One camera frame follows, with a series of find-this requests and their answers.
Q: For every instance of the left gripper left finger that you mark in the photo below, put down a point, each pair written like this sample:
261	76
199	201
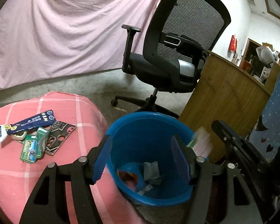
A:
47	202

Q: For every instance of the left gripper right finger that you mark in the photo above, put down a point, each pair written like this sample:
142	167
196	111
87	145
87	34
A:
219	193

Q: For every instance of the green snack wrapper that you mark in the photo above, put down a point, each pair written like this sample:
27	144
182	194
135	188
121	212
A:
34	145

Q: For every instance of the dark blue snack wrapper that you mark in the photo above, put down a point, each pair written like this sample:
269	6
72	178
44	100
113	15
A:
43	119

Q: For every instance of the white green packet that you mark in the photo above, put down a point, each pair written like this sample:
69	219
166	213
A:
201	143

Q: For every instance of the blue plastic trash bucket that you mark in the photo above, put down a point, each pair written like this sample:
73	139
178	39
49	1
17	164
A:
142	137

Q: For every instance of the wooden desk panel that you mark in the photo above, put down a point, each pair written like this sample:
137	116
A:
228	93

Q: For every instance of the black mesh office chair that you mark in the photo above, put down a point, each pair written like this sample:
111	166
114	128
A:
178	38

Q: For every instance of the pink hanging bedsheet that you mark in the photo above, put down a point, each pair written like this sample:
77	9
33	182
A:
44	39

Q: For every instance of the red hanging wall charm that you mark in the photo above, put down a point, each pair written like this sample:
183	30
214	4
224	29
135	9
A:
233	44

